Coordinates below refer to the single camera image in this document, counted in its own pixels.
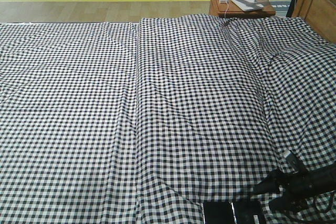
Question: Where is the black smartphone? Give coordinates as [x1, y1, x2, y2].
[203, 200, 266, 224]

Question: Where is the black white checkered bedsheet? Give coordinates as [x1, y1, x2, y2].
[1, 15, 335, 223]

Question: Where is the wooden headboard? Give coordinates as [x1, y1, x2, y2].
[292, 0, 335, 43]

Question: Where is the wooden nightstand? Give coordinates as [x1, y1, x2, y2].
[209, 0, 276, 19]

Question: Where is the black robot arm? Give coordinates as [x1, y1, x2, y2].
[252, 163, 335, 212]

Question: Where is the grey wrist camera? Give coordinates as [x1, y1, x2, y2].
[283, 150, 300, 172]

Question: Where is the white desk lamp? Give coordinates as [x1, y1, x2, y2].
[230, 0, 264, 12]

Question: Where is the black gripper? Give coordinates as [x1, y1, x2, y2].
[252, 169, 319, 212]

